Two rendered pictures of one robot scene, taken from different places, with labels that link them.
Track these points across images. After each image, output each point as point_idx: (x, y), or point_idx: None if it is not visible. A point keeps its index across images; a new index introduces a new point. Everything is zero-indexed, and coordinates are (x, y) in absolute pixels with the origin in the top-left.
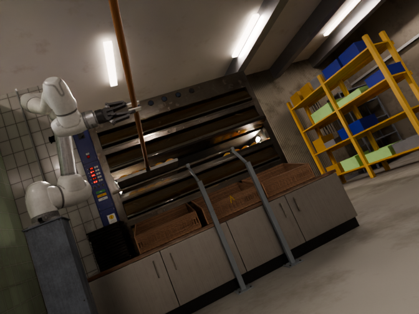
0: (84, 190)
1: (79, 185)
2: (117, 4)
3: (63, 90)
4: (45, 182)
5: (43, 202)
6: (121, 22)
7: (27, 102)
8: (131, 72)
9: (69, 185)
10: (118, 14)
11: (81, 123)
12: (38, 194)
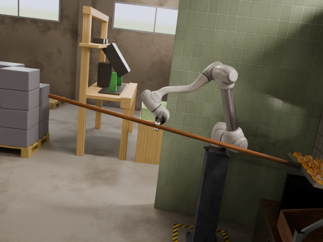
0: None
1: (228, 141)
2: (68, 102)
3: (142, 101)
4: (219, 126)
5: (211, 138)
6: (79, 105)
7: None
8: (117, 116)
9: (223, 137)
10: (74, 104)
11: None
12: (212, 132)
